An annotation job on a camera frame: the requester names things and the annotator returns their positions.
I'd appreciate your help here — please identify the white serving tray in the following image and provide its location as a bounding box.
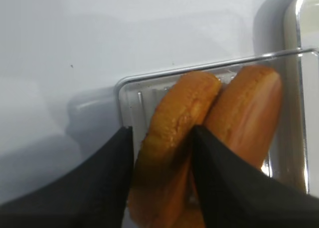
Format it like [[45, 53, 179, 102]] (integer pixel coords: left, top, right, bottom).
[[284, 0, 319, 49]]

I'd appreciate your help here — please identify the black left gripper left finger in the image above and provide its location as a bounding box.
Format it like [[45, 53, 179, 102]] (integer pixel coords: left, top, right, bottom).
[[0, 127, 134, 228]]

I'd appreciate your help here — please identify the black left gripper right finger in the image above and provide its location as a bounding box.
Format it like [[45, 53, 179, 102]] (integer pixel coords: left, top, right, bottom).
[[192, 126, 319, 228]]

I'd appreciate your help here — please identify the clear plastic bun container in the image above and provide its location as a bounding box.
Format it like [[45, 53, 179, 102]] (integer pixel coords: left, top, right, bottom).
[[117, 50, 319, 208]]

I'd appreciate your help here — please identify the bun half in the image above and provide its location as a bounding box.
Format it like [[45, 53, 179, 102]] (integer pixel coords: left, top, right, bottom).
[[174, 65, 283, 228], [128, 71, 222, 228]]

